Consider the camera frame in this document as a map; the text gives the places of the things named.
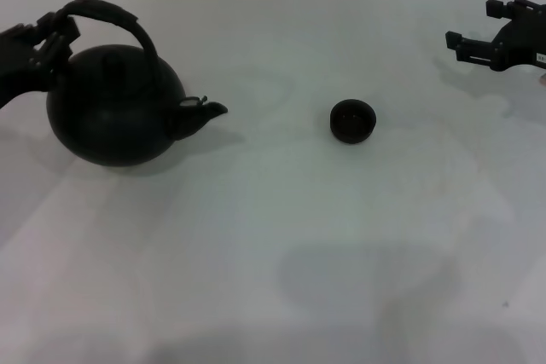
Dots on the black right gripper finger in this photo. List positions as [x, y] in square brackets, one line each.
[471, 46]
[509, 6]

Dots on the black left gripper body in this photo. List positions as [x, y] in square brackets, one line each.
[19, 65]

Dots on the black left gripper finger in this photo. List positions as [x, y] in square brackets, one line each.
[49, 25]
[59, 46]

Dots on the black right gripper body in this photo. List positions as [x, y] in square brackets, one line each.
[524, 40]

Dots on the small dark teacup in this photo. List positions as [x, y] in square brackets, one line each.
[353, 122]

